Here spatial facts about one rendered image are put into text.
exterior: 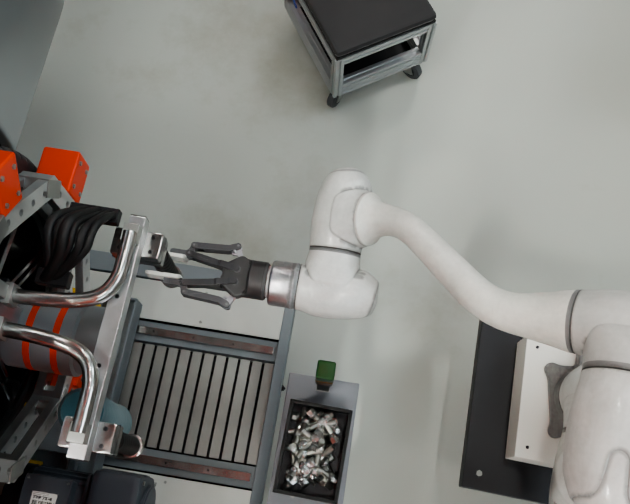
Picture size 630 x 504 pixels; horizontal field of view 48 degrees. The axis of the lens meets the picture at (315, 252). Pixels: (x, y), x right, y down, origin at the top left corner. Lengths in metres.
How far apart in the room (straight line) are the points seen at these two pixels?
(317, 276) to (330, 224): 0.10
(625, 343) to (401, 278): 1.28
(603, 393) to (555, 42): 1.90
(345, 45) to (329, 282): 1.06
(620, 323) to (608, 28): 1.92
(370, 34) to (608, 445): 1.53
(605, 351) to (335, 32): 1.45
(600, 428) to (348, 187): 0.62
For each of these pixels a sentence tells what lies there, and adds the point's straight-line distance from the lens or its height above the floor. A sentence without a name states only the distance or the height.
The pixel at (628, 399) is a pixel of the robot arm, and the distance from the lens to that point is 1.06.
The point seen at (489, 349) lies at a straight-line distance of 1.96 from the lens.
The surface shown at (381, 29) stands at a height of 0.34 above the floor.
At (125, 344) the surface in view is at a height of 0.17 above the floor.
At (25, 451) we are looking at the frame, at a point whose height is 0.73.
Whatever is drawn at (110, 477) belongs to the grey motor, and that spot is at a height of 0.41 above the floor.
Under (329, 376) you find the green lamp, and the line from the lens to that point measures 1.52.
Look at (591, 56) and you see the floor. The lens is 2.82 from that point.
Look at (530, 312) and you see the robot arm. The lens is 1.16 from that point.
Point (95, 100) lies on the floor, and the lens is 2.62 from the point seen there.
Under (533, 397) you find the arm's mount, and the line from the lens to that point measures 1.87.
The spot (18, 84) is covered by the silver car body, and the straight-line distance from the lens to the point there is 1.69.
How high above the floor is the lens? 2.16
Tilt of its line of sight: 71 degrees down
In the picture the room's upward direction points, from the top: 3 degrees clockwise
